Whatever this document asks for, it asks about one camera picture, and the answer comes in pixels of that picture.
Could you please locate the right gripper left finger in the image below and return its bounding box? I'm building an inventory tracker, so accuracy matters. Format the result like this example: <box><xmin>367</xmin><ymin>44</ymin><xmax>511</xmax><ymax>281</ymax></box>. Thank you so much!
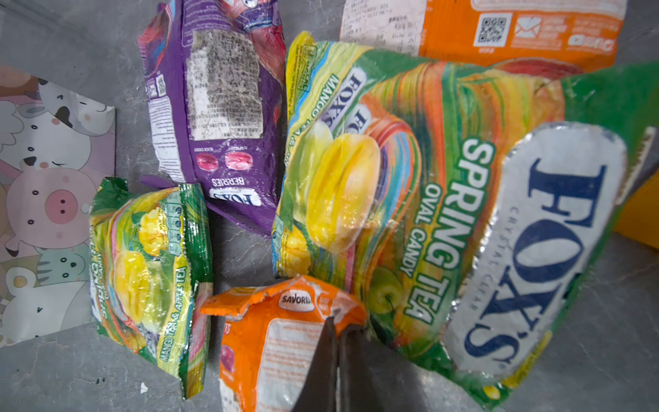
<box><xmin>292</xmin><ymin>317</ymin><xmax>339</xmax><ymax>412</ymax></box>

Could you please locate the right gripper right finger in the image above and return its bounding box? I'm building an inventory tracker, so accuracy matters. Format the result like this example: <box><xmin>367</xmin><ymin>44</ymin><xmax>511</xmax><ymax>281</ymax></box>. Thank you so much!
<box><xmin>337</xmin><ymin>324</ymin><xmax>384</xmax><ymax>412</ymax></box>

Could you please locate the orange Savoria snack packet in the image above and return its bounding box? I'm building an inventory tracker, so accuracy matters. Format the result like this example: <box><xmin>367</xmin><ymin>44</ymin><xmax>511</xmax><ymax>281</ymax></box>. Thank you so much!
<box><xmin>201</xmin><ymin>276</ymin><xmax>367</xmax><ymax>411</ymax></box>

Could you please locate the green Fox's mango tea bag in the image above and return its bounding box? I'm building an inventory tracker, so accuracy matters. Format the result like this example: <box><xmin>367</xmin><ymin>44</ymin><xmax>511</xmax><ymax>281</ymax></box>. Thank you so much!
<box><xmin>90</xmin><ymin>178</ymin><xmax>214</xmax><ymax>399</ymax></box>

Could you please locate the white paper gift bag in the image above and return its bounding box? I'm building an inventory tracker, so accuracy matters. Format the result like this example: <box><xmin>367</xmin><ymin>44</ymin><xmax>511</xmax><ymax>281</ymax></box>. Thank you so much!
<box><xmin>1</xmin><ymin>66</ymin><xmax>116</xmax><ymax>346</ymax></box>

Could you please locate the green Fox's spring tea bag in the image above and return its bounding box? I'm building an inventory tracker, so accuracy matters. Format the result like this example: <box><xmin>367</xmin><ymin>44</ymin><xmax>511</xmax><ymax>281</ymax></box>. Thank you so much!
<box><xmin>272</xmin><ymin>32</ymin><xmax>658</xmax><ymax>410</ymax></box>

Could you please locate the purple Fox's berries candy bag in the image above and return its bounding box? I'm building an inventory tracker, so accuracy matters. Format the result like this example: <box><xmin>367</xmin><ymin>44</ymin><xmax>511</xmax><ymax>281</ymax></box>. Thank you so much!
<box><xmin>137</xmin><ymin>1</ymin><xmax>286</xmax><ymax>237</ymax></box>

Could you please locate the yellow snack box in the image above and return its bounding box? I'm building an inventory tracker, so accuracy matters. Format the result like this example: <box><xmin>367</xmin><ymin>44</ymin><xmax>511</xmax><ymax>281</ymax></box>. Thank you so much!
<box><xmin>614</xmin><ymin>173</ymin><xmax>659</xmax><ymax>249</ymax></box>

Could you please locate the small orange snack packet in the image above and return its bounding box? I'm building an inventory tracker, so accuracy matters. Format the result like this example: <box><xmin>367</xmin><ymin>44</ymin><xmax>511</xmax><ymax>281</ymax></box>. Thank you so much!
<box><xmin>340</xmin><ymin>0</ymin><xmax>627</xmax><ymax>78</ymax></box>

